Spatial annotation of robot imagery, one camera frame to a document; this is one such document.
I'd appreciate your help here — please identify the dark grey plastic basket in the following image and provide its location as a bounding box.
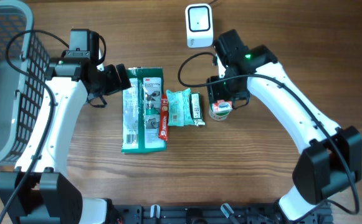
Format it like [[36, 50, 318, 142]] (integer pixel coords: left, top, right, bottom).
[[0, 1, 50, 166]]

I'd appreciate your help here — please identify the white barcode scanner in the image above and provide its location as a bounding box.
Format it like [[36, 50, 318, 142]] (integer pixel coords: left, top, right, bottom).
[[184, 3, 214, 48]]

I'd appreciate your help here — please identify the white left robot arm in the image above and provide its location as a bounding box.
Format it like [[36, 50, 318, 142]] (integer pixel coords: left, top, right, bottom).
[[0, 29, 131, 223]]

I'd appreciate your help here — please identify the yogurt bottle red label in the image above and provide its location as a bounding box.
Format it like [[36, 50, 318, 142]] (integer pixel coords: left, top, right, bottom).
[[209, 100, 233, 121]]

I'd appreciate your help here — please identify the large green 3M package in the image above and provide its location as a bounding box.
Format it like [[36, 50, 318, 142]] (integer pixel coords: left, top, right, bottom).
[[121, 67, 166, 154]]

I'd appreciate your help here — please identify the red chocolate bar packet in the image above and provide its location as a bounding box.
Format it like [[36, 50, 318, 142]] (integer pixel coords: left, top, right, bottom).
[[158, 95, 169, 141]]

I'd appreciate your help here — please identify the light teal snack pouch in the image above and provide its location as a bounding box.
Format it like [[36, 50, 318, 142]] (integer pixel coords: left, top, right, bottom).
[[166, 88, 194, 127]]

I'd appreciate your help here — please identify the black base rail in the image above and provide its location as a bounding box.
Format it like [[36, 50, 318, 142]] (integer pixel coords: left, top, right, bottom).
[[105, 203, 334, 224]]

